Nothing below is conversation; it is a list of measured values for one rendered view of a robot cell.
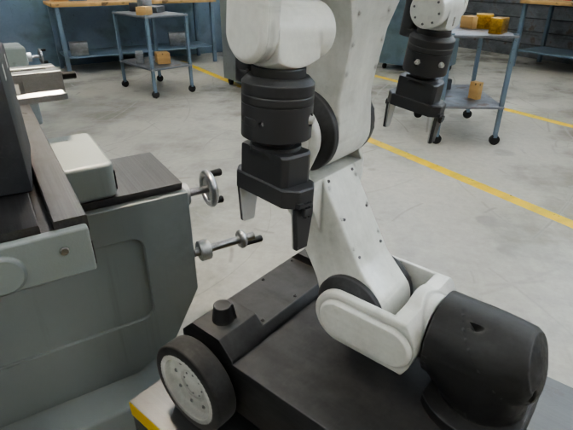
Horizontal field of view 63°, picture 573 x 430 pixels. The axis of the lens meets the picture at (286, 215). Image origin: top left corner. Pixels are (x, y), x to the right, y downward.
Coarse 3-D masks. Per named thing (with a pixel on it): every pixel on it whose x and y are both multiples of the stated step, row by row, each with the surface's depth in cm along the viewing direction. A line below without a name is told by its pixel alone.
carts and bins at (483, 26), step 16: (144, 0) 495; (144, 16) 473; (160, 16) 484; (176, 16) 495; (464, 16) 378; (480, 16) 371; (464, 32) 353; (480, 32) 353; (496, 32) 344; (480, 48) 415; (512, 48) 343; (144, 64) 525; (160, 64) 525; (176, 64) 525; (192, 64) 526; (512, 64) 348; (160, 80) 590; (192, 80) 534; (448, 80) 410; (448, 96) 392; (464, 96) 392; (480, 96) 382; (464, 112) 442; (496, 128) 371
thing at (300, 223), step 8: (304, 208) 58; (312, 208) 58; (296, 216) 58; (304, 216) 58; (296, 224) 58; (304, 224) 60; (296, 232) 59; (304, 232) 60; (296, 240) 60; (304, 240) 61; (296, 248) 60
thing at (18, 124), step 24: (0, 48) 73; (0, 72) 62; (0, 96) 63; (0, 120) 64; (0, 144) 66; (24, 144) 74; (0, 168) 67; (24, 168) 68; (0, 192) 68; (24, 192) 70
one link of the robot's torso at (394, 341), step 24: (408, 264) 94; (432, 288) 85; (336, 312) 86; (360, 312) 82; (384, 312) 80; (408, 312) 80; (432, 312) 80; (336, 336) 88; (360, 336) 84; (384, 336) 80; (408, 336) 77; (384, 360) 82; (408, 360) 79
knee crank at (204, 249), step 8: (240, 232) 138; (200, 240) 134; (224, 240) 137; (232, 240) 138; (240, 240) 138; (248, 240) 141; (256, 240) 142; (200, 248) 132; (208, 248) 132; (216, 248) 135; (200, 256) 134; (208, 256) 133
